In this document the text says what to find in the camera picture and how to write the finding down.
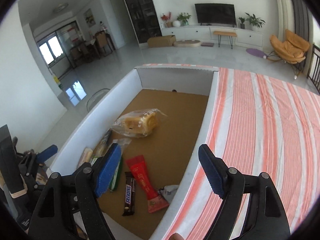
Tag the brown cardboard box on floor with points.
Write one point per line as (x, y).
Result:
(161, 41)

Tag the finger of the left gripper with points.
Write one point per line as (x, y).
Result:
(43, 156)

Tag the purple round mat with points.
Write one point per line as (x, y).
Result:
(256, 52)

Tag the dark wooden chair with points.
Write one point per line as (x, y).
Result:
(314, 70)

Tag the red flower arrangement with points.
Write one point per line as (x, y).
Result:
(166, 18)

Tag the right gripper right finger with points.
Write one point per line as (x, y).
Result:
(265, 216)

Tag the bagged sliced bread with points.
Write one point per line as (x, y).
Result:
(140, 123)

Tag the white curtain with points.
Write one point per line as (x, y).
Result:
(285, 18)

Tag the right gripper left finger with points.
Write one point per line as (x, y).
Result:
(63, 196)

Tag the potted green plant right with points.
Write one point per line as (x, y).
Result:
(255, 22)

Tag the green snack packet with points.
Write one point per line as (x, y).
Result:
(116, 177)

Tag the grey triangular snack packet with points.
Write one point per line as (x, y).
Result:
(168, 192)

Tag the black television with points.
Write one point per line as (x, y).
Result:
(215, 13)

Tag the small potted plant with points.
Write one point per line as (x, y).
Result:
(242, 22)

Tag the dark glass cabinet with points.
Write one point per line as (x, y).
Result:
(144, 19)

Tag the red snack packet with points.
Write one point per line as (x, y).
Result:
(139, 170)

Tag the rice cracker pack beige green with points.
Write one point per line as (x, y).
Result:
(85, 157)

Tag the orange lounge chair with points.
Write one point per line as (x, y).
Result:
(292, 51)

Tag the white cardboard box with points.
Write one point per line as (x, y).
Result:
(164, 113)

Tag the black Snickers bar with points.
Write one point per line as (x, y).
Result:
(130, 192)

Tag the striped orange white tablecloth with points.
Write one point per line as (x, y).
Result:
(256, 124)

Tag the clear bag brown cookies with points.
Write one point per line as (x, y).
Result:
(101, 147)

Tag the green plant white vase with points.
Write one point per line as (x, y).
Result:
(182, 20)

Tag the white TV cabinet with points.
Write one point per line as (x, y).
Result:
(244, 38)

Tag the person's right hand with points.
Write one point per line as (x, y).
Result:
(176, 236)

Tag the dining table with chairs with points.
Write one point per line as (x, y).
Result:
(96, 47)

